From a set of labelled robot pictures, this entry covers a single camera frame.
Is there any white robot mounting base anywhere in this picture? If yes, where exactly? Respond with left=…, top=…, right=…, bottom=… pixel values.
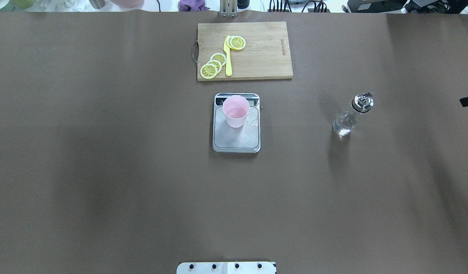
left=176, top=261, right=277, bottom=274

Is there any digital kitchen scale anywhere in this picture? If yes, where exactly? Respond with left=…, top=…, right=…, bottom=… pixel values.
left=212, top=92, right=261, bottom=154

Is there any lemon slice far end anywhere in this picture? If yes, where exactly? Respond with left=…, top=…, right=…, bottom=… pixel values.
left=199, top=63, right=219, bottom=79

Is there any purple cloth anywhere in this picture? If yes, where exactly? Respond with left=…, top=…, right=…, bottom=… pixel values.
left=178, top=0, right=210, bottom=12

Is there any aluminium frame post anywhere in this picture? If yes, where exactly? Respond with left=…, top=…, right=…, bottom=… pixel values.
left=220, top=0, right=239, bottom=18

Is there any yellow plastic knife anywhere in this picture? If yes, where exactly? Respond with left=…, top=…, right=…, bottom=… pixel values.
left=223, top=40, right=232, bottom=77

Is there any glass sauce bottle metal spout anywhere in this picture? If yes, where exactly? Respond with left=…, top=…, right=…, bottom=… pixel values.
left=333, top=91, right=374, bottom=136

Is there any lemon slice front pair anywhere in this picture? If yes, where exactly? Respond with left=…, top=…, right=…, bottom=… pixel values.
left=228, top=36, right=246, bottom=50

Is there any lemon slice near knife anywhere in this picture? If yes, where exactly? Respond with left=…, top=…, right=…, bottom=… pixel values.
left=210, top=53, right=226, bottom=66

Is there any lemon slice middle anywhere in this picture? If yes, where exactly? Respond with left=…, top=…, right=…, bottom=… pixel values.
left=206, top=60, right=223, bottom=73

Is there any lemon slice hidden pair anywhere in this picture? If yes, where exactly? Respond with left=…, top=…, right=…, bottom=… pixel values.
left=224, top=35, right=232, bottom=49

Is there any pink plastic cup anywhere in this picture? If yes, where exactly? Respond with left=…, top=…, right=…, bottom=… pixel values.
left=223, top=95, right=251, bottom=128

